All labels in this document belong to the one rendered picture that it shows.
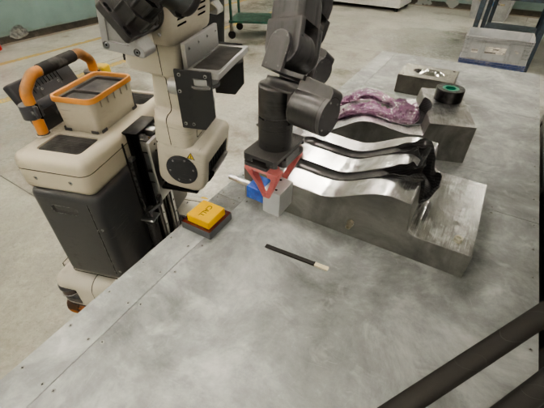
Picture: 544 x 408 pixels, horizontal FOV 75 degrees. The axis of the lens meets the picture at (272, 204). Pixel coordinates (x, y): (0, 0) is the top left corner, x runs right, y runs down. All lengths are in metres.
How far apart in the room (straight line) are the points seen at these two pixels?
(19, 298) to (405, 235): 1.71
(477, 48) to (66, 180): 3.89
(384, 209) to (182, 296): 0.42
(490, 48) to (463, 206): 3.53
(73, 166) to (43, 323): 0.90
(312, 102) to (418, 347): 0.42
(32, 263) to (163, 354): 1.57
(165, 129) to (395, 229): 0.69
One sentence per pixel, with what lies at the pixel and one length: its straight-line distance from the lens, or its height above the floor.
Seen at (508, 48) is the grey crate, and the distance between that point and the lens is 4.32.
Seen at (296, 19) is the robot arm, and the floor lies 1.23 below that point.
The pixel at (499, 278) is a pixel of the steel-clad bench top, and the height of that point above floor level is 0.80.
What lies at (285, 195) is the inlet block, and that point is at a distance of 0.65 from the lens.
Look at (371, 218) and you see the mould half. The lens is 0.74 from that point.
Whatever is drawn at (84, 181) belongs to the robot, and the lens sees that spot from 1.15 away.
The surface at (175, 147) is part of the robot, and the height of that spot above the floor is 0.80.
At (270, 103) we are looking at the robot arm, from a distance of 0.55.
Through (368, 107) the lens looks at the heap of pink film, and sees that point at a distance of 1.07.
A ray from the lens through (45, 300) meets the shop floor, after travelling 1.93.
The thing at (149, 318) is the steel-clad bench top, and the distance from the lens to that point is 0.68.
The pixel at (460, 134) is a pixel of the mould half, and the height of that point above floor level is 0.89.
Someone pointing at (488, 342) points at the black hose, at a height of 0.88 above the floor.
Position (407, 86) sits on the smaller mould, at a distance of 1.52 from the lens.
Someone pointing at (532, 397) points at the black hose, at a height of 0.86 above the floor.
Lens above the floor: 1.34
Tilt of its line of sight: 39 degrees down
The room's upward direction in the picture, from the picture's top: straight up
